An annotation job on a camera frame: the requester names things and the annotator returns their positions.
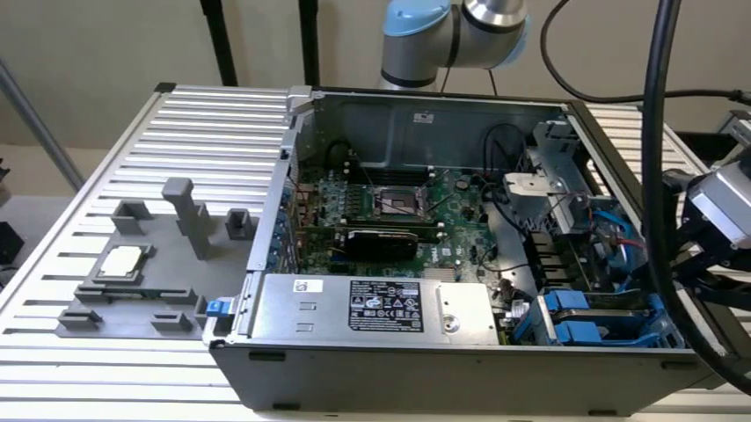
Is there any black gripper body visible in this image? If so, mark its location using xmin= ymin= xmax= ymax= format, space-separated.
xmin=673 ymin=206 xmax=751 ymax=309

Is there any grey-blue disk bay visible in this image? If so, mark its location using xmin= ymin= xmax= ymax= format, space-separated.
xmin=530 ymin=287 xmax=686 ymax=353

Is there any blue plastic disk carrier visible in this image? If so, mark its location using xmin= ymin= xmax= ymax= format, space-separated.
xmin=553 ymin=320 xmax=602 ymax=347

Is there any black plastic fan housing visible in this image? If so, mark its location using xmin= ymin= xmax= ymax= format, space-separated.
xmin=524 ymin=230 xmax=600 ymax=289

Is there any bare metal drive cage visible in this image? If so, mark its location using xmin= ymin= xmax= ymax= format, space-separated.
xmin=524 ymin=120 xmax=622 ymax=236

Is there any green Dell motherboard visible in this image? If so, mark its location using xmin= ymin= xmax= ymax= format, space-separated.
xmin=286 ymin=164 xmax=500 ymax=282

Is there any open black PC case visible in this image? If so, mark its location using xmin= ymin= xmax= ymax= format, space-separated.
xmin=201 ymin=85 xmax=744 ymax=418

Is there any metal CPU socket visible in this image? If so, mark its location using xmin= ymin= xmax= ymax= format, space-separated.
xmin=365 ymin=184 xmax=433 ymax=219

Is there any black graphics card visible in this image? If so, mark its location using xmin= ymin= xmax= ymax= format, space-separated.
xmin=330 ymin=226 xmax=421 ymax=265

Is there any silver power supply unit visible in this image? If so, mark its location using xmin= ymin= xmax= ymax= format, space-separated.
xmin=245 ymin=273 xmax=500 ymax=348

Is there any black vertical pole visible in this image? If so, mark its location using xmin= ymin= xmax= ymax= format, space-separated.
xmin=297 ymin=0 xmax=321 ymax=87
xmin=198 ymin=0 xmax=238 ymax=87

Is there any grey plastic parts rack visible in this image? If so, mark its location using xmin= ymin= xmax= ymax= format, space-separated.
xmin=54 ymin=178 xmax=262 ymax=339

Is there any silver CPU chip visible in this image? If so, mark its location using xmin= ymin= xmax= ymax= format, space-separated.
xmin=96 ymin=244 xmax=148 ymax=278

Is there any slanted grey metal pole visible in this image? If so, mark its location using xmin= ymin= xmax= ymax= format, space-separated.
xmin=0 ymin=56 xmax=86 ymax=193

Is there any black box-shaped object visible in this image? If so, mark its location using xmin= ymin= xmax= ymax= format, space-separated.
xmin=0 ymin=222 xmax=25 ymax=265

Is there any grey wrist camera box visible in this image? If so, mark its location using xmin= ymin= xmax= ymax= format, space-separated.
xmin=684 ymin=169 xmax=751 ymax=248

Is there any blue data wire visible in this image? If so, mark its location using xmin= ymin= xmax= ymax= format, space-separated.
xmin=589 ymin=209 xmax=640 ymax=294

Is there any aluminium frame profile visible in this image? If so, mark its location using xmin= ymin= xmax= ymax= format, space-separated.
xmin=719 ymin=109 xmax=751 ymax=149

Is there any thick black cable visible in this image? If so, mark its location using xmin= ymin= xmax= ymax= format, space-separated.
xmin=638 ymin=0 xmax=751 ymax=388

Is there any silver metal drive bracket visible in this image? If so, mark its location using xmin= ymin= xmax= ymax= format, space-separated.
xmin=502 ymin=172 xmax=556 ymax=207

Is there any thin black cable with connector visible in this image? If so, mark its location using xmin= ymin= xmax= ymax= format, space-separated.
xmin=538 ymin=0 xmax=751 ymax=105

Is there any tall black looped wire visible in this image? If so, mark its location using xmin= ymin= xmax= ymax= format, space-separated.
xmin=482 ymin=122 xmax=532 ymax=175

